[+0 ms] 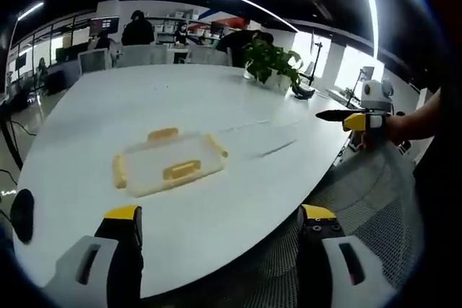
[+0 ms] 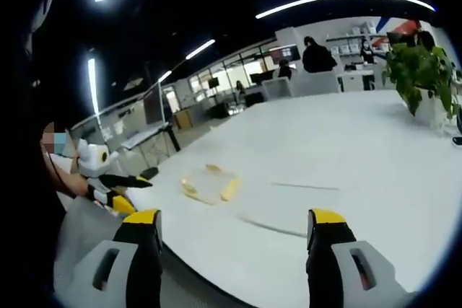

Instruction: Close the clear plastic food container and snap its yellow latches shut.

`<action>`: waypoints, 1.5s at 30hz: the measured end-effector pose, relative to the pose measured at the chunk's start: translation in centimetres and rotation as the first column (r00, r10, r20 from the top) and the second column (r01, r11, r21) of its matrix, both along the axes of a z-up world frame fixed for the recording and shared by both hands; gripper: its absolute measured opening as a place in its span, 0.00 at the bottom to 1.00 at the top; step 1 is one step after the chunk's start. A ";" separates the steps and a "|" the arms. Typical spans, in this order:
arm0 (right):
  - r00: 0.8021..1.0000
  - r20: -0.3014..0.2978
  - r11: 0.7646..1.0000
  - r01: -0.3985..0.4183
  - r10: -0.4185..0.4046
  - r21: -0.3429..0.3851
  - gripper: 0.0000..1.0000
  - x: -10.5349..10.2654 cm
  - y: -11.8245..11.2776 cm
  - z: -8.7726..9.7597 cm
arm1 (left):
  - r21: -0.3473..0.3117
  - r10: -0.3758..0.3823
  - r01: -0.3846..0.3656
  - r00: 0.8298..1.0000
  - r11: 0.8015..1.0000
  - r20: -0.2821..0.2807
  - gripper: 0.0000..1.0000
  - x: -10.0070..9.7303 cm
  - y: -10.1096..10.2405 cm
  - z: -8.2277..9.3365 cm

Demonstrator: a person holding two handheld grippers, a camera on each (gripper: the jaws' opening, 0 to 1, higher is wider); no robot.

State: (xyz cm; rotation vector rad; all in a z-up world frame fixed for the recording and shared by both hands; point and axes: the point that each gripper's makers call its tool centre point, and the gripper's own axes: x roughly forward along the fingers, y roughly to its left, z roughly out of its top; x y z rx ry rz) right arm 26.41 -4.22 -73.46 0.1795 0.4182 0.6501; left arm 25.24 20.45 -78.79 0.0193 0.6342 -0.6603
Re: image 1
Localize white office chair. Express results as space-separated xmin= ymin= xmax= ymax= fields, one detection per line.
xmin=115 ymin=44 xmax=169 ymax=68
xmin=77 ymin=48 xmax=111 ymax=75
xmin=186 ymin=45 xmax=232 ymax=66

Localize black round object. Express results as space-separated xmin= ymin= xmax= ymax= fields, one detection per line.
xmin=9 ymin=188 xmax=35 ymax=245

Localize black tripod stand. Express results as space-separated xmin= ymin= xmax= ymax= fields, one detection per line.
xmin=305 ymin=41 xmax=325 ymax=89

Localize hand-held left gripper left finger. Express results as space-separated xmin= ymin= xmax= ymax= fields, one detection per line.
xmin=42 ymin=205 xmax=145 ymax=308

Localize person's dark clothing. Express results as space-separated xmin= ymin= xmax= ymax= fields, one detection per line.
xmin=413 ymin=134 xmax=452 ymax=287

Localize clear container lid, yellow clips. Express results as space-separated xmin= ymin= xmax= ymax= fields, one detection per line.
xmin=111 ymin=126 xmax=230 ymax=199

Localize potted green plant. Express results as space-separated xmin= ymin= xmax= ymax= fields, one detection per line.
xmin=242 ymin=36 xmax=303 ymax=92

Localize person's right hand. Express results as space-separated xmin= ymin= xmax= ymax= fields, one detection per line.
xmin=355 ymin=112 xmax=413 ymax=152

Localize dark wall monitor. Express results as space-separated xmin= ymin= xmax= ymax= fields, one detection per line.
xmin=89 ymin=17 xmax=121 ymax=35

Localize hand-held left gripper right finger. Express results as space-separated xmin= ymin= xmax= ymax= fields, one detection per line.
xmin=295 ymin=203 xmax=393 ymax=308

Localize black floor stand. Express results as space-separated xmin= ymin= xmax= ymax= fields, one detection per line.
xmin=0 ymin=101 xmax=24 ymax=172

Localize black curved object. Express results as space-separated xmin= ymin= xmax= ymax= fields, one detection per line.
xmin=291 ymin=85 xmax=315 ymax=101

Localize grey mesh office chair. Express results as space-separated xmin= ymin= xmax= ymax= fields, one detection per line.
xmin=248 ymin=138 xmax=425 ymax=308

